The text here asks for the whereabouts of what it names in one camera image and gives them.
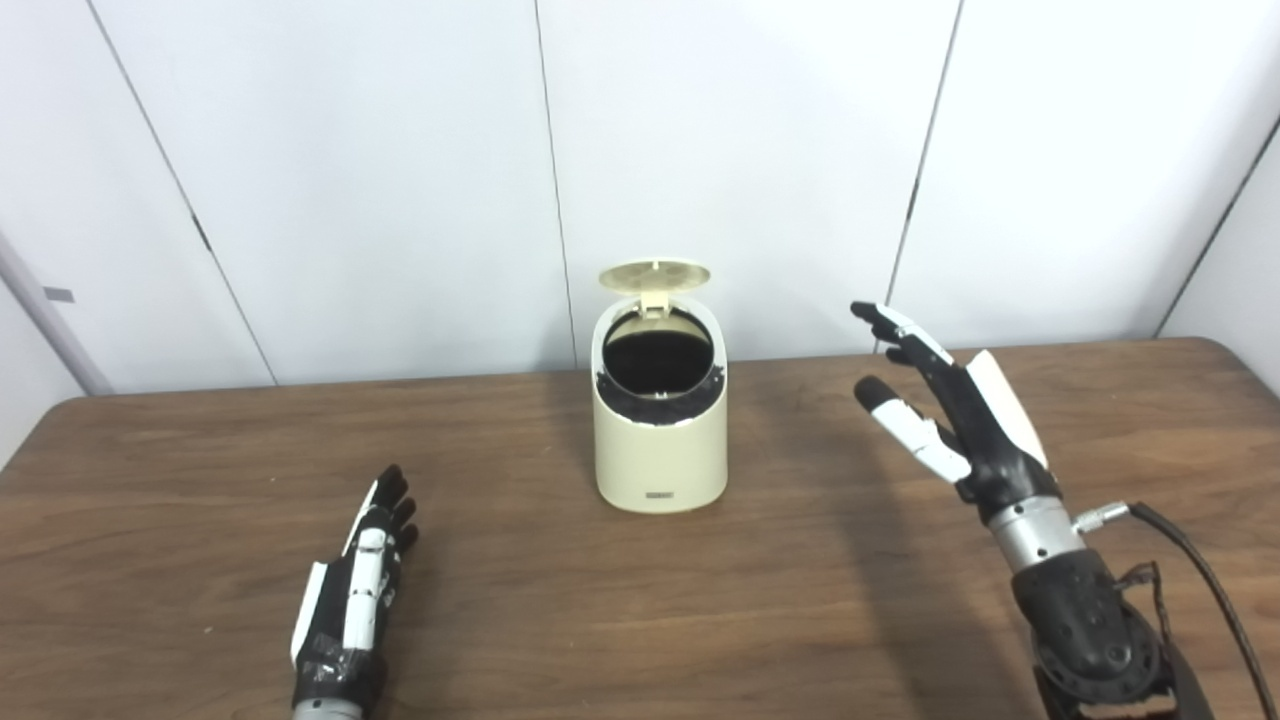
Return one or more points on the small grey wall label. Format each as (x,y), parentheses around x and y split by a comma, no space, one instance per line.
(58,295)

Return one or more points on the cream-colored desktop bin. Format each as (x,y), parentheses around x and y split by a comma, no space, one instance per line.
(660,450)

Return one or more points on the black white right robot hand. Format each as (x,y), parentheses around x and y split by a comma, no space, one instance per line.
(975,420)

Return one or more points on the grey wall corner strip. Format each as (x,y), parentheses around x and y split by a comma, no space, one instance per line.
(45,310)

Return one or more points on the cream round bin lid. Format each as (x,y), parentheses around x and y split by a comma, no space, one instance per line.
(655,277)

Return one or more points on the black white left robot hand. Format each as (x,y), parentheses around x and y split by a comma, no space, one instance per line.
(355,600)

